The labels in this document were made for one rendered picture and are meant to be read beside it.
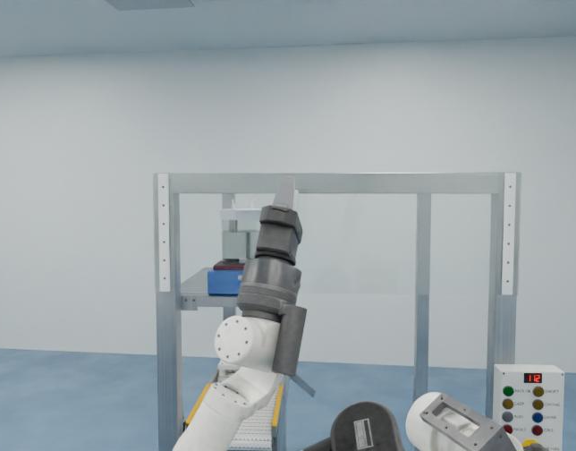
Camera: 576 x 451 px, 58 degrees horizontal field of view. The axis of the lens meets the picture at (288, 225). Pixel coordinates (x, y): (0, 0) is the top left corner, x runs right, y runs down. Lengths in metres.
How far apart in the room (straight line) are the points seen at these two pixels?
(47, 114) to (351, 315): 3.50
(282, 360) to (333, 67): 4.29
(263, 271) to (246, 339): 0.10
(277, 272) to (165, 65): 4.55
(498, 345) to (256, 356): 1.01
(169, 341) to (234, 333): 0.87
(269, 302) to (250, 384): 0.14
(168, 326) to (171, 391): 0.19
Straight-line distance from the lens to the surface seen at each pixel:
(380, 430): 0.78
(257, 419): 1.85
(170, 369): 1.62
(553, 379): 1.64
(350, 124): 4.81
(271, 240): 0.77
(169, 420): 1.68
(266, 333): 0.74
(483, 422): 0.55
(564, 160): 5.09
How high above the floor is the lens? 1.59
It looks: 4 degrees down
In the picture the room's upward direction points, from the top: straight up
